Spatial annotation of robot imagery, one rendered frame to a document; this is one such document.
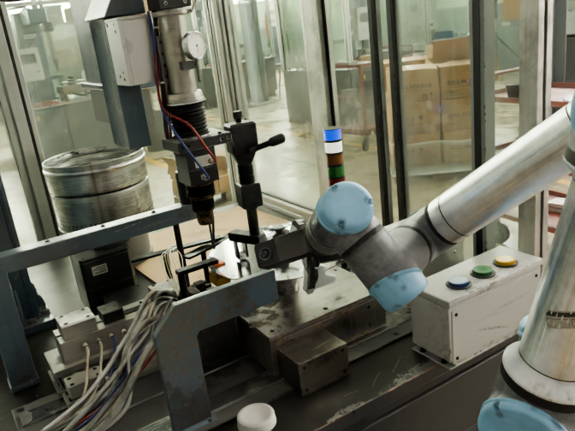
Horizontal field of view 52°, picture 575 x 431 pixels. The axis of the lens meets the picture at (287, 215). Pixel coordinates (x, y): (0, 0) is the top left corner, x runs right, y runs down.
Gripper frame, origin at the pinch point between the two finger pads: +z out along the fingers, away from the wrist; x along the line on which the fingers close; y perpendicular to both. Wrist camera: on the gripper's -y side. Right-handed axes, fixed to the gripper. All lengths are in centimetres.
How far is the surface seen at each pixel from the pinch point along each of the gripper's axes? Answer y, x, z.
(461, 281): 30.8, -10.6, -0.6
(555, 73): 360, 198, 366
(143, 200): -30, 40, 66
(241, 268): -9.7, 3.2, 12.4
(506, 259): 44.0, -7.7, 3.7
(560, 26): 362, 232, 338
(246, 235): -7.4, 9.4, 10.0
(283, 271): -1.9, -0.1, 7.4
